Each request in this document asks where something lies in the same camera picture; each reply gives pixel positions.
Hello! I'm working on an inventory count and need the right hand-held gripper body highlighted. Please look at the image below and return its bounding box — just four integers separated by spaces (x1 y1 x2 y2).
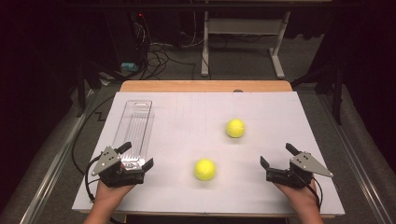
266 151 334 189

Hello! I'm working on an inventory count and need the black metal stand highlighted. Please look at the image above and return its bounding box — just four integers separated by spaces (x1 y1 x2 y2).
75 60 125 119
290 62 344 126

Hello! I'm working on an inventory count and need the yellow tennis ball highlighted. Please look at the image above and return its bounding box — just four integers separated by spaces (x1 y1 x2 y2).
193 158 217 182
225 118 247 139

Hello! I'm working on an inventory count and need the wooden table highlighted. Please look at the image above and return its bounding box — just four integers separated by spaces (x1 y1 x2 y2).
78 79 336 219

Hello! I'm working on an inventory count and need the teal small box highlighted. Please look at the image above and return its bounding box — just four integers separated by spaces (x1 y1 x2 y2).
120 62 139 72

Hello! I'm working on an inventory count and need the person's left hand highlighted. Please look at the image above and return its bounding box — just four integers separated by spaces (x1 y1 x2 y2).
94 179 135 208

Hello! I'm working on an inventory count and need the white board mat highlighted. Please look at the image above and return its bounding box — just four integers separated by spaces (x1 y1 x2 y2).
71 91 346 217

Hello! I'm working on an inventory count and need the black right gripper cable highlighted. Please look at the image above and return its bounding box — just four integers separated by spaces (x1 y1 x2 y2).
295 172 324 211

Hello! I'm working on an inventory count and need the clear plastic ball container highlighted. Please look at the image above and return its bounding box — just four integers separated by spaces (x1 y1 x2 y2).
111 99 156 171

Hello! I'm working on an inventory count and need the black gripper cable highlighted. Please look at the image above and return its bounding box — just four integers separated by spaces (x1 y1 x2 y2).
71 94 116 204
295 172 324 211

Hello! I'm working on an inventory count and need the black computer case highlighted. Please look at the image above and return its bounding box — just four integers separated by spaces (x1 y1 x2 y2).
104 8 148 64

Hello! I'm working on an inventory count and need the tangle of floor cables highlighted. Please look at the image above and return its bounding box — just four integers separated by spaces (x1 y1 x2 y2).
132 10 206 81

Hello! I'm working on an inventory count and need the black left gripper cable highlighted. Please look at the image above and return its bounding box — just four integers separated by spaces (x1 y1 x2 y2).
71 94 116 204

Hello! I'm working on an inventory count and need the aluminium floor rail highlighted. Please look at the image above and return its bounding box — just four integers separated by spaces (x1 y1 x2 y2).
316 92 394 224
19 89 96 224

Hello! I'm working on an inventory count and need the white metal table frame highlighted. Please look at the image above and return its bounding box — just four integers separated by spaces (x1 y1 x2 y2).
200 9 291 80

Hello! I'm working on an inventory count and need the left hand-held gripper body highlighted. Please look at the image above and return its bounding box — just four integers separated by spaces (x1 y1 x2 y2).
91 146 146 189

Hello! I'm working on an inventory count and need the person's right hand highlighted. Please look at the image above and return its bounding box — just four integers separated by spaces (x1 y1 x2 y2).
273 182 319 210

